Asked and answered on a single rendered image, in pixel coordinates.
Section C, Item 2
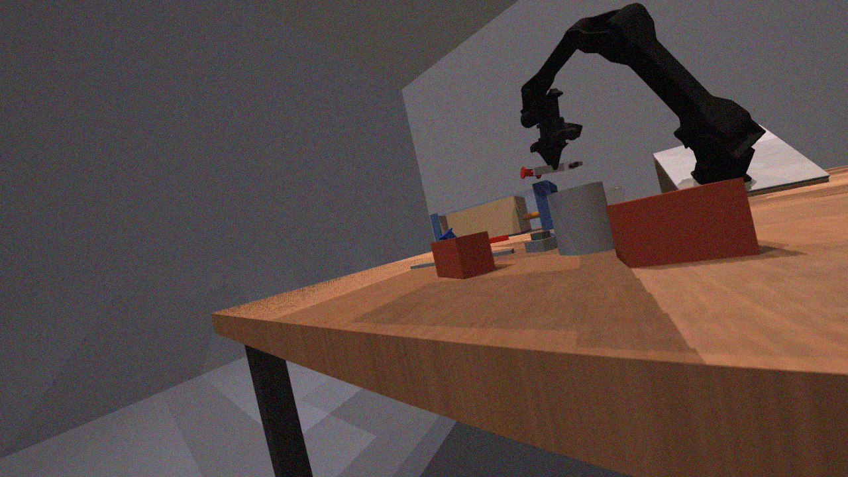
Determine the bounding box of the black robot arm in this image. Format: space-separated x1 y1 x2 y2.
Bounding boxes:
521 3 766 185

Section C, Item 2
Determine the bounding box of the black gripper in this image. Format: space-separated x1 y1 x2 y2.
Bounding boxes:
530 114 579 170

